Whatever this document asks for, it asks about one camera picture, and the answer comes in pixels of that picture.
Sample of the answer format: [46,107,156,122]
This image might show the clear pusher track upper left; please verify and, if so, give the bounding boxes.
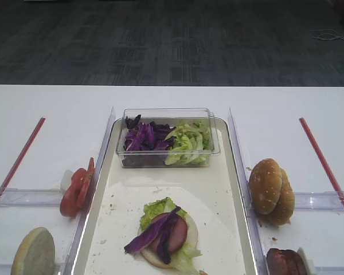
[0,187,62,207]

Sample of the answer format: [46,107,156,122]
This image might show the white cable on floor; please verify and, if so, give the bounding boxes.
[309,27,344,46]

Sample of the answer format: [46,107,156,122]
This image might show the purple cabbage in container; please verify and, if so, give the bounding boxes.
[122,115,175,168]

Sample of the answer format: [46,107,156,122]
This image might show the sesame bun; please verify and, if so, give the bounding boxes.
[249,158,283,215]
[267,169,295,226]

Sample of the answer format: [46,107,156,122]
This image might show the clear pusher track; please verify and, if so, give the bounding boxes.
[294,191,344,212]
[0,187,62,207]

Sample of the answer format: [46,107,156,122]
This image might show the clear front rail left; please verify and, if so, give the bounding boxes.
[58,107,115,274]

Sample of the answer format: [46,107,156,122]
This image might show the metal serving tray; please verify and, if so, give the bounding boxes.
[73,119,257,274]

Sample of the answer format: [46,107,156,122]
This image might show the meat patty slice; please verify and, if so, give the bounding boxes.
[266,248,298,275]
[288,250,307,275]

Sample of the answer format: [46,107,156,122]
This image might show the purple cabbage leaf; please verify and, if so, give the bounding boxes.
[124,206,181,264]

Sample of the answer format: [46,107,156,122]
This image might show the sesame bun top outer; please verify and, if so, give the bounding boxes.
[249,158,283,215]

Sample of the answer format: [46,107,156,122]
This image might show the meat patty on burger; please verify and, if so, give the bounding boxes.
[148,215,188,254]

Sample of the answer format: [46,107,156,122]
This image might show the red strip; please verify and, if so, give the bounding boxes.
[0,117,46,198]
[299,117,344,208]

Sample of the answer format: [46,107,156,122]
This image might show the white pusher block lower right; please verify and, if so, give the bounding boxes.
[297,247,317,275]

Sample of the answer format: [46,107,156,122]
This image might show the clear plastic salad container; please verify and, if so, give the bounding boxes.
[115,108,220,168]

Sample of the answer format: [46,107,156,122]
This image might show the clear pusher track upper right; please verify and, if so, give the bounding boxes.
[294,191,344,212]

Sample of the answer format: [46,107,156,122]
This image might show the green lettuce in container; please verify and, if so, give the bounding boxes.
[164,121,213,166]

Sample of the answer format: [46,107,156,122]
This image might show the bun bottom slice left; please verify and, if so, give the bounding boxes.
[10,227,55,275]

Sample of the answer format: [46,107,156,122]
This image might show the red strip left side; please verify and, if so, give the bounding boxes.
[0,117,46,198]

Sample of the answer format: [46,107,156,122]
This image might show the sesame bun top inner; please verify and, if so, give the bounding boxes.
[267,169,295,226]

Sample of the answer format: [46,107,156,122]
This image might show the tomato slices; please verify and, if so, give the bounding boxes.
[60,158,95,218]

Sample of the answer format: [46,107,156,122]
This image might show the red strip right side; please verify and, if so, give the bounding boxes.
[299,117,344,208]

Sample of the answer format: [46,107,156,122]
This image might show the meat patty slice inner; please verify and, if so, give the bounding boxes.
[288,250,307,275]

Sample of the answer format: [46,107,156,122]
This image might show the meat patty slice outer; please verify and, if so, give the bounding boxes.
[266,248,298,275]

